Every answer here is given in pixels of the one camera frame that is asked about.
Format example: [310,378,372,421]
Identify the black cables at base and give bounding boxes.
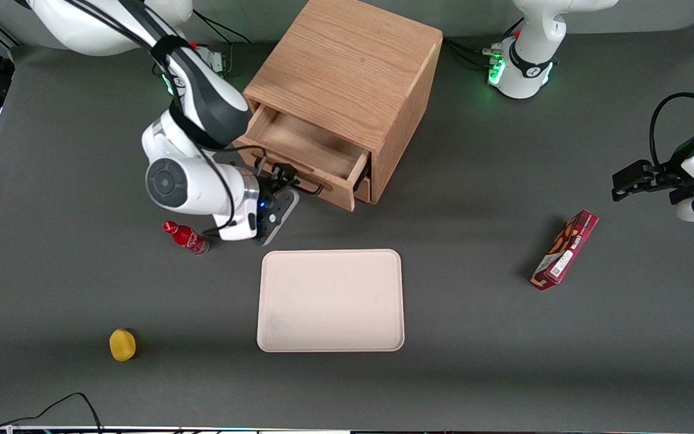
[192,8,252,79]
[442,17,525,71]

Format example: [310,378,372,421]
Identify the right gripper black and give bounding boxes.
[255,165,301,242]

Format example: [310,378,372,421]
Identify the black cables at right base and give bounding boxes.
[192,8,252,79]

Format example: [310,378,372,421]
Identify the black cable on table edge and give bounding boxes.
[0,392,104,433]

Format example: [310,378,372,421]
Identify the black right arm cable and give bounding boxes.
[201,145,269,237]

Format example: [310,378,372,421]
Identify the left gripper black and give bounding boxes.
[611,134,694,207]

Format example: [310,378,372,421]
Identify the yellow lemon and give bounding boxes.
[108,328,137,362]

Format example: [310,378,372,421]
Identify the black drawer handle bar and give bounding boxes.
[253,157,325,197]

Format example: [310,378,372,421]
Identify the wooden closed drawer front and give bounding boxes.
[353,174,379,204]

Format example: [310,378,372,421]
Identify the small red soda bottle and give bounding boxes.
[162,220,210,256]

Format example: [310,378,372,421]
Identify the black cables at left base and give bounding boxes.
[442,17,525,71]

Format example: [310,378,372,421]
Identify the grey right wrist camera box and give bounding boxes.
[256,189,301,247]

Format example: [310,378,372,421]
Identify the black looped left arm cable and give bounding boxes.
[649,92,694,171]

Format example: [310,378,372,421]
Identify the wooden drawer with interior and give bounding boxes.
[234,102,372,212]

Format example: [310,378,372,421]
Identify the wooden drawer cabinet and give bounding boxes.
[243,0,445,206]

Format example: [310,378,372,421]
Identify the red tartan shortbread box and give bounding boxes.
[530,209,600,292]

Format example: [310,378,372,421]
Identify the cream plastic tray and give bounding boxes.
[256,248,406,354]

